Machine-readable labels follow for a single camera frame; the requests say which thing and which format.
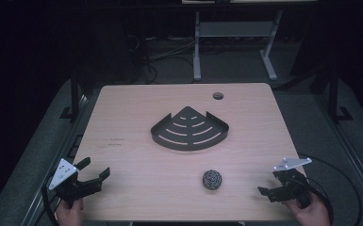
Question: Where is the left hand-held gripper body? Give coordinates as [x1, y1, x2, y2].
[47, 157, 104, 208]

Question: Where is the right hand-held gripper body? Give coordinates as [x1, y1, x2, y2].
[269, 156, 314, 209]

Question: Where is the steel wool ball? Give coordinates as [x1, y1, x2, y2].
[202, 169, 223, 191]

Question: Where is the black metal corner shelf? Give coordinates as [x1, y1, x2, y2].
[150, 105, 230, 152]

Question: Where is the person's right hand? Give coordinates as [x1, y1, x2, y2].
[283, 191, 332, 226]

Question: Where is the person's left hand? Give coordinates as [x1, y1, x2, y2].
[55, 198, 85, 226]

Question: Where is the aluminium frame rail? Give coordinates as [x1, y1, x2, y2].
[313, 92, 363, 218]
[20, 92, 91, 226]

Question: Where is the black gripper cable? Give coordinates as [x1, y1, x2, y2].
[41, 173, 60, 226]
[296, 153, 363, 226]

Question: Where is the black metal post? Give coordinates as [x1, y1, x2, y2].
[59, 73, 83, 122]
[327, 64, 355, 124]

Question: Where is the bundle of floor cables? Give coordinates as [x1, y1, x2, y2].
[125, 32, 200, 85]

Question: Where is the grey metal desk frame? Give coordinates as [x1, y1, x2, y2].
[192, 9, 285, 82]

